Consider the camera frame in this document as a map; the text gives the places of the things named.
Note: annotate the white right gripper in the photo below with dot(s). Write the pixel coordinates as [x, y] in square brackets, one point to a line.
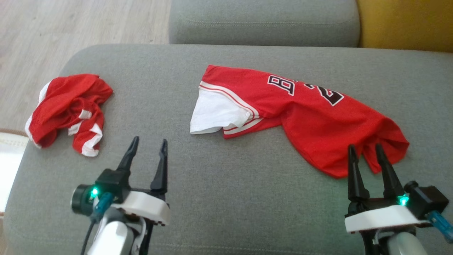
[382, 217]

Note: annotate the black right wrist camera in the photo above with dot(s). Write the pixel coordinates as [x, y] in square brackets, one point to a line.
[428, 198]

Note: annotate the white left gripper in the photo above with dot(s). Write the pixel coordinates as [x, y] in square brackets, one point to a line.
[148, 207]

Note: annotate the grey sofa seat cushion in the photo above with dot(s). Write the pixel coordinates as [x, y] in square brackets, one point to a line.
[265, 24]

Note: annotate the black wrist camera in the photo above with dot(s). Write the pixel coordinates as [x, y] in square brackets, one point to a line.
[428, 198]
[111, 184]

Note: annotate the white brown-edged rug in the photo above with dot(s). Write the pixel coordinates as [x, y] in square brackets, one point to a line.
[10, 159]

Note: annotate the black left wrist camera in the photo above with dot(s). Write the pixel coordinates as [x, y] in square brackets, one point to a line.
[111, 184]

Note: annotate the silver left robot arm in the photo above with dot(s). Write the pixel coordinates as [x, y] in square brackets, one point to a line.
[113, 237]

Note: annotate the red white-trimmed basketball shorts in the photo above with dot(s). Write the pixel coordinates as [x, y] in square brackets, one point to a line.
[60, 102]

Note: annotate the red basketball jersey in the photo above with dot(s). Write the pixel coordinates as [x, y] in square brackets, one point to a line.
[311, 120]

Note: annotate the yellow sofa backrest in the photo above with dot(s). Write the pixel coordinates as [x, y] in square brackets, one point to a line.
[407, 24]

